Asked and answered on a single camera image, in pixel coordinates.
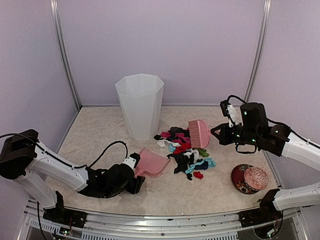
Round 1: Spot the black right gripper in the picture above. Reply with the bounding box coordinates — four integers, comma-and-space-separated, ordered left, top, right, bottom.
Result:
212, 122, 261, 146

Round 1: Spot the pink plastic hand brush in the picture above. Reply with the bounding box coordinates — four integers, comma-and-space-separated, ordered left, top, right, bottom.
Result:
188, 119, 211, 149

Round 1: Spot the pink plastic dustpan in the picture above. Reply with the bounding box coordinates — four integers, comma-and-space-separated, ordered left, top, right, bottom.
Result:
135, 148, 170, 177

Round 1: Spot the translucent white waste bin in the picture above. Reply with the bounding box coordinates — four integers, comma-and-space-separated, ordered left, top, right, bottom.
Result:
115, 73, 164, 141

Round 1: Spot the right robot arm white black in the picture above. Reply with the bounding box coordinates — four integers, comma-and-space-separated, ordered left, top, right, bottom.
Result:
210, 99, 320, 222

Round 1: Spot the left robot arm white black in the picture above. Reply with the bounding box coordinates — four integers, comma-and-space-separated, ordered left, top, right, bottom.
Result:
0, 129, 145, 223

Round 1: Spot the green paper scrap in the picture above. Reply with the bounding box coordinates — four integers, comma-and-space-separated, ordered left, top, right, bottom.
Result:
197, 148, 210, 158

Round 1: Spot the red paper scrap centre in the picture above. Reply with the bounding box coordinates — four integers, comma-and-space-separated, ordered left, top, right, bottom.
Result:
173, 143, 192, 155

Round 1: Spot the dark red patterned round dish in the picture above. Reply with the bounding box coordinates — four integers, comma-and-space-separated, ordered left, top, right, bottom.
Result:
231, 164, 259, 195

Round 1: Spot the small red paper scrap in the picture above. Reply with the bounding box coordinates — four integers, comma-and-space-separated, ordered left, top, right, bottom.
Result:
193, 171, 204, 180

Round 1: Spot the black paper scrap strip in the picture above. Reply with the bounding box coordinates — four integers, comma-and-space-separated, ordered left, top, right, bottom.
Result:
167, 153, 195, 174

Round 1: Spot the white paper scrap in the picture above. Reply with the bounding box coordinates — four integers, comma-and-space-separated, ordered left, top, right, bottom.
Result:
156, 139, 181, 148

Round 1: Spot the small black paper scrap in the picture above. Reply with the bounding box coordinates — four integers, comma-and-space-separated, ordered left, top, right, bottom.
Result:
186, 173, 193, 181

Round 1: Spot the pink patterned small bowl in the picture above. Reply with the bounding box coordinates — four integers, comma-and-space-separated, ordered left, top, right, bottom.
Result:
244, 166, 269, 191

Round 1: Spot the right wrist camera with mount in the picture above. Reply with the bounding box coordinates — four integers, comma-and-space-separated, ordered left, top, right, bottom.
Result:
220, 100, 242, 128

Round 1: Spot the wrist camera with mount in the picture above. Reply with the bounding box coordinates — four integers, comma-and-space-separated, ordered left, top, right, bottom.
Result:
220, 100, 242, 128
122, 152, 141, 170

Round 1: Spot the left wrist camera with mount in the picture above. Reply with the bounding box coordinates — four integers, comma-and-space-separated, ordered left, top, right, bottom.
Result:
122, 152, 141, 170

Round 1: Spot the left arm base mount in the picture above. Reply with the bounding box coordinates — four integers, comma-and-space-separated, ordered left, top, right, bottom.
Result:
43, 191, 88, 229

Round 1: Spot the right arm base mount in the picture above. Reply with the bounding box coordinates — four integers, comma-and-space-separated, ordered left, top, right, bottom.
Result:
238, 188, 283, 228

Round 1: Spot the front aluminium rail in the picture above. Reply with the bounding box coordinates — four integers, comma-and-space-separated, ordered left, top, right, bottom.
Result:
17, 202, 308, 240

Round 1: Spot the right aluminium frame post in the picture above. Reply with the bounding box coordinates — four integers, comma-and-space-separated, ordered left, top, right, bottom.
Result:
244, 0, 272, 102

